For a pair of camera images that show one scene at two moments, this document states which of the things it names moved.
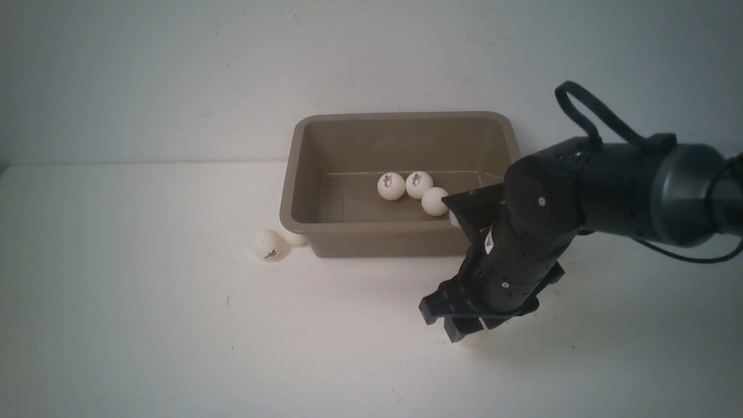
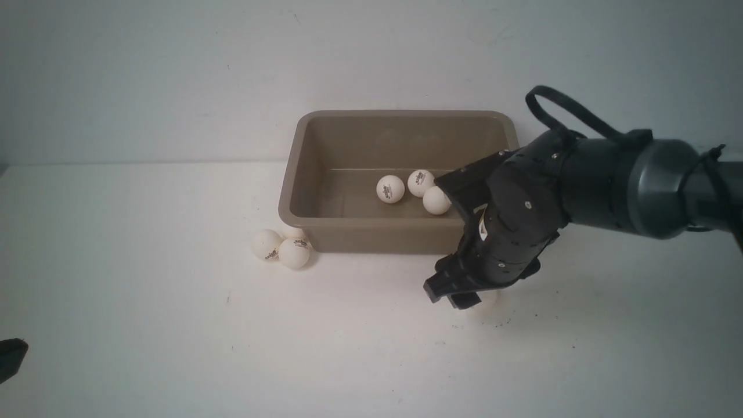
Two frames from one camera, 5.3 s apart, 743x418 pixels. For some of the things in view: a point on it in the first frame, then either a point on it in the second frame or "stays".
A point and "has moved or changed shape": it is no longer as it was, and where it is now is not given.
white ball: x=432 y=202 stays
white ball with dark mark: x=474 y=340 → x=294 y=253
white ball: x=454 y=220 has moved or changed shape
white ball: x=391 y=186 stays
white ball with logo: x=271 y=245 stays
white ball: x=417 y=183 stays
